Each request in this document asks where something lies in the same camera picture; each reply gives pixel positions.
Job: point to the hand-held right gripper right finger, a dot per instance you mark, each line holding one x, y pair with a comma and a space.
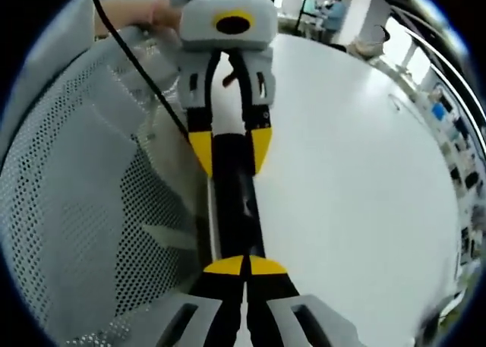
273, 309

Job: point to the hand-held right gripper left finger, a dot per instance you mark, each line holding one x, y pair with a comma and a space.
212, 309

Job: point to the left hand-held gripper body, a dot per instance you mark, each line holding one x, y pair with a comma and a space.
201, 28

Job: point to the black remote control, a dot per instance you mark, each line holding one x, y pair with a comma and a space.
231, 195

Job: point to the person's left hand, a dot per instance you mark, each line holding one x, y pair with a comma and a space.
165, 13

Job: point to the black stand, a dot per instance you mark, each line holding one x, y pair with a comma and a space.
305, 1

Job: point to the white perforated mesh basket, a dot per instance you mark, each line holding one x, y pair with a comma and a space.
76, 210

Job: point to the person's grey shirt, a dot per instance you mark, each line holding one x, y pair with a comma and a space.
49, 51

